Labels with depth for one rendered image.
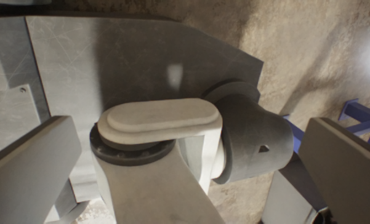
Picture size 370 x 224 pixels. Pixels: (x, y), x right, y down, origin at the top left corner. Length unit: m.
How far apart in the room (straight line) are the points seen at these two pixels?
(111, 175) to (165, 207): 0.09
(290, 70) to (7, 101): 0.84
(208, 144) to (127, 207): 0.16
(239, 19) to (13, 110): 0.60
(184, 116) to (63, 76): 0.24
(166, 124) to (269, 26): 0.54
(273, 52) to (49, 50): 0.66
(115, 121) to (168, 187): 0.12
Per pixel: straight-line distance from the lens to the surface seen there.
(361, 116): 1.28
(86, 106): 0.45
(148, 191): 0.27
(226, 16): 0.65
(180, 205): 0.26
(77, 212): 0.67
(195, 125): 0.32
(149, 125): 0.30
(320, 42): 0.94
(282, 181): 1.21
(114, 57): 0.41
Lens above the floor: 0.57
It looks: 54 degrees down
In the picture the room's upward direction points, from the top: 147 degrees clockwise
